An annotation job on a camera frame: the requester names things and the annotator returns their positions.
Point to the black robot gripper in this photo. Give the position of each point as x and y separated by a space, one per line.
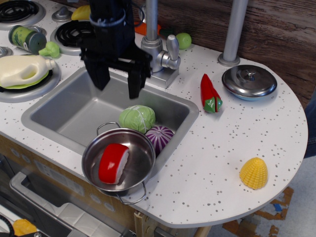
113 24

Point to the small stainless steel pan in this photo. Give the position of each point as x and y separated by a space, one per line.
131 188

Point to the green toy cabbage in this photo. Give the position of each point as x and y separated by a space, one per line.
138 117

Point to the silver toy faucet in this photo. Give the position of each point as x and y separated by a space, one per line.
165 63

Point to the orange toy carrot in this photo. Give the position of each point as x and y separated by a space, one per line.
162 32

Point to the grey toy sink basin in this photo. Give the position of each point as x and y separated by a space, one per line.
71 113

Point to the back right stove burner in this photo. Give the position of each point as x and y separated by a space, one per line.
68 36

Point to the stove burner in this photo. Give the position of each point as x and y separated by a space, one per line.
32 92
68 36
20 12

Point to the green toy broccoli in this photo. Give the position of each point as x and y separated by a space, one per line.
51 49

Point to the yellow toy banana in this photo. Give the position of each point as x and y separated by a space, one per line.
81 13

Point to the purple toy onion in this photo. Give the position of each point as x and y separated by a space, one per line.
159 137

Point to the green toy apple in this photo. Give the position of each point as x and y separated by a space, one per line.
184 40

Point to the front stove burner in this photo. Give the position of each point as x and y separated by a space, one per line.
32 92

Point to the green toy spice can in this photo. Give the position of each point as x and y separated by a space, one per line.
27 39

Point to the red toy chili pepper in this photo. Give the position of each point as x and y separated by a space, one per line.
211 101

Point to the light green toy plate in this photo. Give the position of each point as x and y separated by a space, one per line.
23 86

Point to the white toy detergent bottle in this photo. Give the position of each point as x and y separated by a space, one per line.
23 69

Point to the back left stove burner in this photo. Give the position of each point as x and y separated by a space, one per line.
20 12

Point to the stainless steel pot lid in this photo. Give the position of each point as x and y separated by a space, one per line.
249 82

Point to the grey vertical support pole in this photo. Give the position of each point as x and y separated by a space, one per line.
229 56

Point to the yellow toy corn piece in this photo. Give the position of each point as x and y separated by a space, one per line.
254 173

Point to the yellow toy on floor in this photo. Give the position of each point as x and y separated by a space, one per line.
23 227

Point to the toy oven door handle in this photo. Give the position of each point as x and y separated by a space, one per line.
59 215

